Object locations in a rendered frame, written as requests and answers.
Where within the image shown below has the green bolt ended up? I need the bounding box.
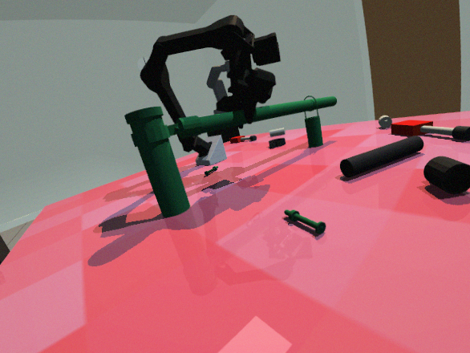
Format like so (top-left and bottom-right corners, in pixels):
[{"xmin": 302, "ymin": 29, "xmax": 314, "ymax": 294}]
[
  {"xmin": 284, "ymin": 209, "xmax": 326, "ymax": 234},
  {"xmin": 205, "ymin": 166, "xmax": 218, "ymax": 176}
]

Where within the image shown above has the short white cylinder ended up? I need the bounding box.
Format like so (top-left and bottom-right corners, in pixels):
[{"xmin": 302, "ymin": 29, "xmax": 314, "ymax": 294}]
[{"xmin": 269, "ymin": 128, "xmax": 286, "ymax": 136}]

